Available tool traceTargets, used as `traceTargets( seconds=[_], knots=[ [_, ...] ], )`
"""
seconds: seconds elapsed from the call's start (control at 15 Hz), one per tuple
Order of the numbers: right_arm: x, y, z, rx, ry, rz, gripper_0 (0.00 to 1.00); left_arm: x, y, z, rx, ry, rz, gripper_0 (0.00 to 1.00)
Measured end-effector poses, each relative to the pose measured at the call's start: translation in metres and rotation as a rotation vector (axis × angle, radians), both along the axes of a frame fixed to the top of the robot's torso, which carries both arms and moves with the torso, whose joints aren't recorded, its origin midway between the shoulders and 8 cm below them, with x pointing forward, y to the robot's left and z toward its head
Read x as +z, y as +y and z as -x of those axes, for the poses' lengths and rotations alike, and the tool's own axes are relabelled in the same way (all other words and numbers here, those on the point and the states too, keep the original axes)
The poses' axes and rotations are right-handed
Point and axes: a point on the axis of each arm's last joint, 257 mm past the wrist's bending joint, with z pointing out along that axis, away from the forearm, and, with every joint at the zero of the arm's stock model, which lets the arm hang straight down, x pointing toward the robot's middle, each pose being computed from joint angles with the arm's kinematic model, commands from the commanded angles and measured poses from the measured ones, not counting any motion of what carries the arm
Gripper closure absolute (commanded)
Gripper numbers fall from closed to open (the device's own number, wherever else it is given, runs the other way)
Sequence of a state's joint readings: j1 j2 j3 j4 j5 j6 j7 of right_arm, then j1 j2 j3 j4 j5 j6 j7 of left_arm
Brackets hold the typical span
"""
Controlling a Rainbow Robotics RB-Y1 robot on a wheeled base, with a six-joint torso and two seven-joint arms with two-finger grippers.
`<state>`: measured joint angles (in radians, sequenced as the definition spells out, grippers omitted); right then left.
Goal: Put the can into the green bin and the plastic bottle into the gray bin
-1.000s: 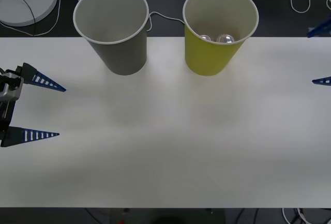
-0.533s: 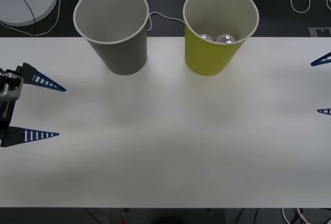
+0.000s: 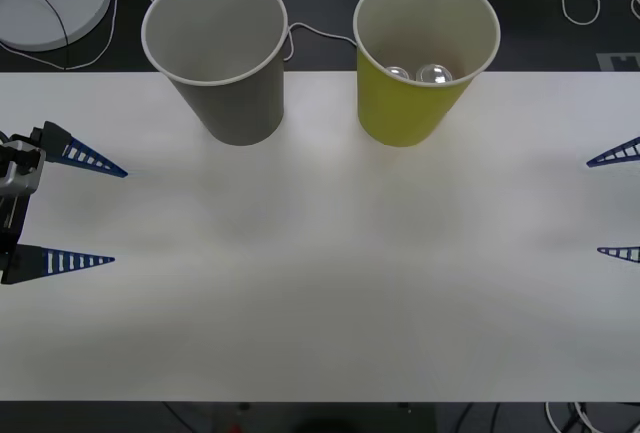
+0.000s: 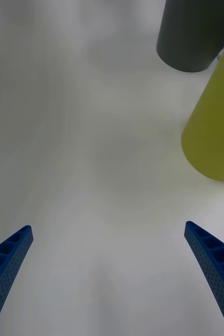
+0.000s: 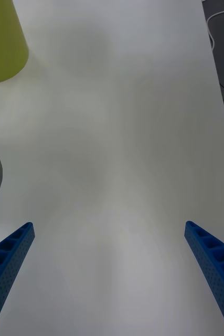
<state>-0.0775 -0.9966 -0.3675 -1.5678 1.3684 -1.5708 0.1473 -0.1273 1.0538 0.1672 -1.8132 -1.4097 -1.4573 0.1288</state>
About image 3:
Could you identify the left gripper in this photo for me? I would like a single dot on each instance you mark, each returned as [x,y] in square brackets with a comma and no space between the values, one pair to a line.
[12,223]

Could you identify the grey floor plate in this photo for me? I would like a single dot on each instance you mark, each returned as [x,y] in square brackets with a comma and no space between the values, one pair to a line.
[607,62]

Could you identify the amber drink can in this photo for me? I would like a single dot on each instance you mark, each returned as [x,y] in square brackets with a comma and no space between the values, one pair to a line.
[398,72]

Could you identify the grey plastic waste bin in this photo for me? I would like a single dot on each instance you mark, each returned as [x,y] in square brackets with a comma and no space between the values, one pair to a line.
[240,108]

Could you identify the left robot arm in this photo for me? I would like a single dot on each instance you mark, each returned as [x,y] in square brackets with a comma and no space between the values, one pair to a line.
[20,173]

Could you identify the silver-bottomed drink can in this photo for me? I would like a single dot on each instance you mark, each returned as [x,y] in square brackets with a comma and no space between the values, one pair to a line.
[434,75]

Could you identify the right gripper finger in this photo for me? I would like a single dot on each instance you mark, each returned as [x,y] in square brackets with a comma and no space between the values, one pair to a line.
[607,159]
[612,251]

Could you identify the yellow-green plastic waste bin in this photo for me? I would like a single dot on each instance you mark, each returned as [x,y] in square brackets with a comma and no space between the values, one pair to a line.
[395,113]

